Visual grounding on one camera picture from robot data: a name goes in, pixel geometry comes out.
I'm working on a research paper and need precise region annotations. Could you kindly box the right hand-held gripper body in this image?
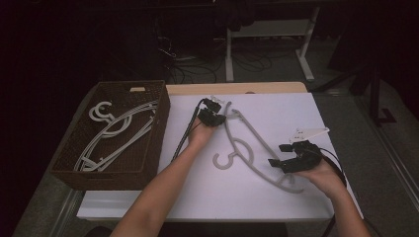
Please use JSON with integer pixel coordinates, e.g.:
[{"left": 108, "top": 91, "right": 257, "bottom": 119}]
[{"left": 281, "top": 126, "right": 330, "bottom": 175}]

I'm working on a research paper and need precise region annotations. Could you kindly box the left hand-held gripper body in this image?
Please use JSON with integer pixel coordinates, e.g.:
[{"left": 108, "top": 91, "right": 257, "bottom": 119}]
[{"left": 197, "top": 95, "right": 225, "bottom": 128}]

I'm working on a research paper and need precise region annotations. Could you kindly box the grey plastic clothes hanger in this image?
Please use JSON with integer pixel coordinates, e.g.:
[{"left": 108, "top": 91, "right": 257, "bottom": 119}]
[
  {"left": 211, "top": 101, "right": 305, "bottom": 195},
  {"left": 73, "top": 100, "right": 159, "bottom": 172},
  {"left": 86, "top": 112, "right": 157, "bottom": 173}
]

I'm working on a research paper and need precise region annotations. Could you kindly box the brown wicker basket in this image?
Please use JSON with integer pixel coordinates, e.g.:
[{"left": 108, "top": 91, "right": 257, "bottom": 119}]
[{"left": 49, "top": 79, "right": 171, "bottom": 192}]

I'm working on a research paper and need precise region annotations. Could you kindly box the person's left hand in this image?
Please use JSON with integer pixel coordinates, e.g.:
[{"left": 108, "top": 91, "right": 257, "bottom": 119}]
[{"left": 187, "top": 118, "right": 217, "bottom": 149}]

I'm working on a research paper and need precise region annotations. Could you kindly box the person's right hand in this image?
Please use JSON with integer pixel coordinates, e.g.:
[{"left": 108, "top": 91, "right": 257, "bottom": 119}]
[{"left": 295, "top": 160, "right": 348, "bottom": 200}]

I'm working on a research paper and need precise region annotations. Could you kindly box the dark metal stand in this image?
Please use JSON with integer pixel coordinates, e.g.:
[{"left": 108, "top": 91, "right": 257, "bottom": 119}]
[{"left": 368, "top": 65, "right": 398, "bottom": 128}]

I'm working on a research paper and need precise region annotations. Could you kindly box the dark hanging cloth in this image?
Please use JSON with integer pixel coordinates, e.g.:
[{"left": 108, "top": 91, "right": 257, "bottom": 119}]
[{"left": 215, "top": 0, "right": 257, "bottom": 33}]

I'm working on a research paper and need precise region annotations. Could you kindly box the left hand-held gripper black cable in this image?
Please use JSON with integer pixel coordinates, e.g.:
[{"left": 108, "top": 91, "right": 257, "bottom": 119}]
[{"left": 171, "top": 98, "right": 206, "bottom": 163}]

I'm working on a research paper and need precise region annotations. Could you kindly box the tangle of black floor cables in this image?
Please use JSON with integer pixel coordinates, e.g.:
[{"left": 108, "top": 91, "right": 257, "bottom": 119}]
[{"left": 154, "top": 31, "right": 297, "bottom": 85}]

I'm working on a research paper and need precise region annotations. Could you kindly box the metal floor rail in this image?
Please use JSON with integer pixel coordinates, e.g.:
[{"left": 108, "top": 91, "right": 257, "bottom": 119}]
[{"left": 355, "top": 95, "right": 419, "bottom": 211}]

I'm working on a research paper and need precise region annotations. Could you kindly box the white metal desk frame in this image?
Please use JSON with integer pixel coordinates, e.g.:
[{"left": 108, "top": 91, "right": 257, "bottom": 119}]
[{"left": 224, "top": 6, "right": 321, "bottom": 83}]

